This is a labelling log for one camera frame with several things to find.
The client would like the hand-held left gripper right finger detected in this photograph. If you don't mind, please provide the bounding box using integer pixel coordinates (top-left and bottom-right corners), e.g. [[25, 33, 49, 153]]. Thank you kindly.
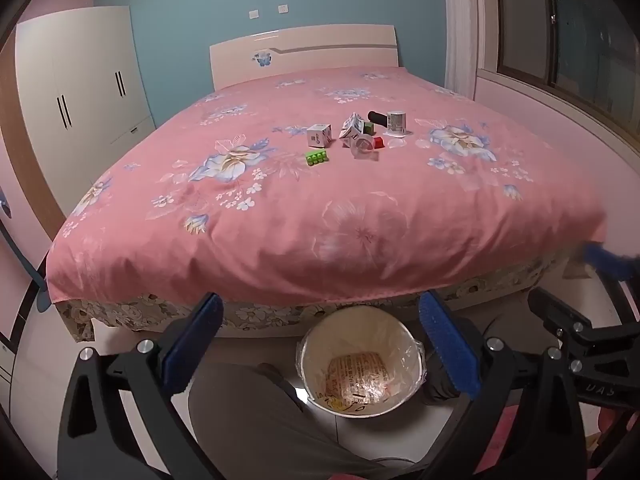
[[418, 290, 591, 480]]

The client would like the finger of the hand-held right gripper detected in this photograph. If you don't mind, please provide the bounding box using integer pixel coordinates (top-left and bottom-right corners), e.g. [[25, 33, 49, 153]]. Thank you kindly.
[[527, 286, 591, 343], [582, 241, 640, 321]]

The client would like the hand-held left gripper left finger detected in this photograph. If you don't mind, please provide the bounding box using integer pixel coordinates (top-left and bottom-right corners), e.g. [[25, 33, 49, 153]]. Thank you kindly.
[[57, 291, 224, 480]]

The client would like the white round trash bin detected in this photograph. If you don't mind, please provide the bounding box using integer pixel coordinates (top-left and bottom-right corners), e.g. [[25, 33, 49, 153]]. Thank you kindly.
[[295, 306, 428, 418]]

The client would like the white milk carton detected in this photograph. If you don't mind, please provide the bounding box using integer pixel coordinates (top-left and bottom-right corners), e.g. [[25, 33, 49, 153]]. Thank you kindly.
[[339, 112, 366, 148]]

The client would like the clear plastic bin liner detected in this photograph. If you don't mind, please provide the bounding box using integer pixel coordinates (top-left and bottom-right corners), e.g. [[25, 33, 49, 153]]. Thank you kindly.
[[295, 310, 428, 411]]

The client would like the beige floral bed skirt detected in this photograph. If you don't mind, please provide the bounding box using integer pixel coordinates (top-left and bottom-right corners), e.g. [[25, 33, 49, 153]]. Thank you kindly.
[[57, 255, 576, 343]]

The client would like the printed snack wrapper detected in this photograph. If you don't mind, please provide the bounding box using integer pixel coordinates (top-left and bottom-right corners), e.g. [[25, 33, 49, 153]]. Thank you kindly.
[[320, 352, 396, 406]]

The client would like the person's left leg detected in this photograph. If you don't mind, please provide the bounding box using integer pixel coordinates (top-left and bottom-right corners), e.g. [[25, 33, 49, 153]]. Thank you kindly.
[[187, 362, 416, 480]]

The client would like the pink cloth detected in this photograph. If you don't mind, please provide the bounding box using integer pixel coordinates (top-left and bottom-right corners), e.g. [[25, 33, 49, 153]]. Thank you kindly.
[[475, 405, 640, 480]]

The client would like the pink floral bedsheet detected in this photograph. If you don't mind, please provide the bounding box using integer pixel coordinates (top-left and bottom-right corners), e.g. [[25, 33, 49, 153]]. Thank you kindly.
[[45, 66, 608, 306]]

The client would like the clear plastic cup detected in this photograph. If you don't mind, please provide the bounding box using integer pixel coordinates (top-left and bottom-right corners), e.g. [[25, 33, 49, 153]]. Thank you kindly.
[[350, 135, 379, 161]]

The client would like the dark framed window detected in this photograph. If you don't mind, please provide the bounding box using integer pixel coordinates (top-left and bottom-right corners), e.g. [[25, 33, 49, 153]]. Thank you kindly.
[[492, 0, 640, 131]]

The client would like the small white box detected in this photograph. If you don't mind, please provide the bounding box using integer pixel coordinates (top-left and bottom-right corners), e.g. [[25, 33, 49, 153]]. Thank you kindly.
[[306, 123, 332, 147]]

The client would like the brown wooden panel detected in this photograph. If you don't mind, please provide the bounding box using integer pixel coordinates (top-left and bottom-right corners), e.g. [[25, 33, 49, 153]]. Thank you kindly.
[[0, 40, 68, 241]]

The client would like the white wardrobe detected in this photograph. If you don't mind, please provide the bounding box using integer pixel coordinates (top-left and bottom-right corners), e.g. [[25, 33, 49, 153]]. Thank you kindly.
[[15, 6, 157, 211]]

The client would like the white curtain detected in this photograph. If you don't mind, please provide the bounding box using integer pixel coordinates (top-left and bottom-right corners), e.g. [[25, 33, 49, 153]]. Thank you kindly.
[[442, 0, 483, 101]]

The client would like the cream bed headboard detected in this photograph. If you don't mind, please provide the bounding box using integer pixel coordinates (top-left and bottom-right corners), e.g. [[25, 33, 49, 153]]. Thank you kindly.
[[209, 25, 399, 92]]

